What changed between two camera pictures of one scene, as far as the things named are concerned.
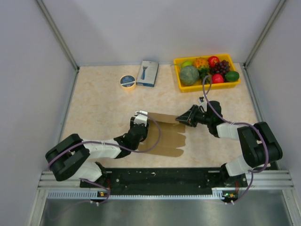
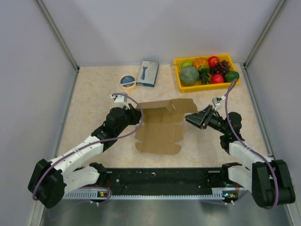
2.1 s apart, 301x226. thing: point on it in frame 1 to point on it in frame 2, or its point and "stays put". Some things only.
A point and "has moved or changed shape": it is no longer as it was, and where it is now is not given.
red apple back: [212, 60] stays put
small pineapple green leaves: [203, 71] stays put
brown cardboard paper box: [170, 139] has moved or changed shape
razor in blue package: [147, 73] stays put
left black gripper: [131, 122] to [135, 114]
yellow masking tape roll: [128, 82] stays put
